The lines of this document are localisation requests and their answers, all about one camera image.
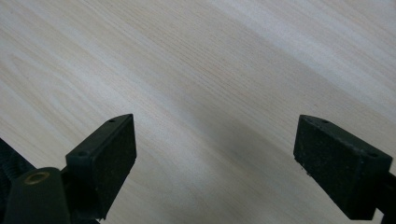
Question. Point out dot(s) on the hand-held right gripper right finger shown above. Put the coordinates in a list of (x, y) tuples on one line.
[(339, 168)]

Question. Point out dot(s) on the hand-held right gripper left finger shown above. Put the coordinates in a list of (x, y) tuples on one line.
[(106, 161)]

